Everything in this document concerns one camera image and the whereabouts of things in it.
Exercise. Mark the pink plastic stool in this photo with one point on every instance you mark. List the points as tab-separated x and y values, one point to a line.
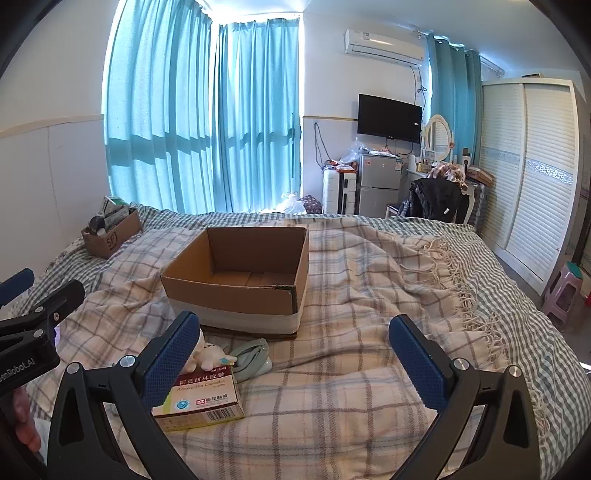
565	290

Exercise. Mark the large cardboard box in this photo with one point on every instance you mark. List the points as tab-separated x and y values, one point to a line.
231	295

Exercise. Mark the white slatted wardrobe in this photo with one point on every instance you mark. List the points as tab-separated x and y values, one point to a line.
531	175

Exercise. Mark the green checked bed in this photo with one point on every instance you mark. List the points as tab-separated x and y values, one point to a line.
508	286

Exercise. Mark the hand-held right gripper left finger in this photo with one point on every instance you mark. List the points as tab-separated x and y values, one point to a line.
171	364

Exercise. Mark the small brown cardboard box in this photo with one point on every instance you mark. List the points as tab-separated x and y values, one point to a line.
115	237

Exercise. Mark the wide turquoise curtain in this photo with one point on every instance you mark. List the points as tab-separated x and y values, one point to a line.
157	106

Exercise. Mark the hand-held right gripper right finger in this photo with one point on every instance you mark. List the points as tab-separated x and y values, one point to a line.
418	369

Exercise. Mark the white plastic bag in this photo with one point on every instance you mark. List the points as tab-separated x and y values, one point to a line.
291	205

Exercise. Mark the brown patterned cloth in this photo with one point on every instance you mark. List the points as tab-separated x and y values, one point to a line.
445	173

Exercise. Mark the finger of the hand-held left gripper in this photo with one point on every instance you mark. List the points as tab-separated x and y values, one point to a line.
18	281
64	297

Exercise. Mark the black jacket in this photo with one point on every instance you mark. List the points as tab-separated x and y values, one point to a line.
434	198

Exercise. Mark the silver small fridge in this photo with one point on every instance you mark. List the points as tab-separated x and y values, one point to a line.
378	184

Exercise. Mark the white oval mirror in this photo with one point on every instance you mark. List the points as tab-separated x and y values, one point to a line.
437	136

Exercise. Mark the white suitcase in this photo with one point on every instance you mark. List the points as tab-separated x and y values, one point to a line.
339	191

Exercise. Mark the light green stapler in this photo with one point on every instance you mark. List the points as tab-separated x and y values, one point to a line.
251	362

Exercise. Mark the narrow turquoise curtain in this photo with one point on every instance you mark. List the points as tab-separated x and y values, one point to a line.
452	92

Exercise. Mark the black round item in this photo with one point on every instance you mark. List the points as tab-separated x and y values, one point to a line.
97	225

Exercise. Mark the person's left hand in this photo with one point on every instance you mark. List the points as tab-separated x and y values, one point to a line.
25	415

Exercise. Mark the dark patterned bag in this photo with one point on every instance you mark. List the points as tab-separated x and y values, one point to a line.
311	205

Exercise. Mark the black wall television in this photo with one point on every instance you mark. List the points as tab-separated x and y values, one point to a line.
390	117

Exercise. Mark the white air conditioner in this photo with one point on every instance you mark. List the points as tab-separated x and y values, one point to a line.
383	46

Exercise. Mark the green white packet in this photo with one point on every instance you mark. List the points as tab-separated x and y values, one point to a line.
113	204

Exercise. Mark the white green medicine box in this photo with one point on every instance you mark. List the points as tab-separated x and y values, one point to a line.
207	397

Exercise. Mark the white plush toy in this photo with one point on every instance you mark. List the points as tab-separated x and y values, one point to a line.
207	355

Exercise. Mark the clear plastic bag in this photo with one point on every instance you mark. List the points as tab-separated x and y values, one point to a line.
351	154

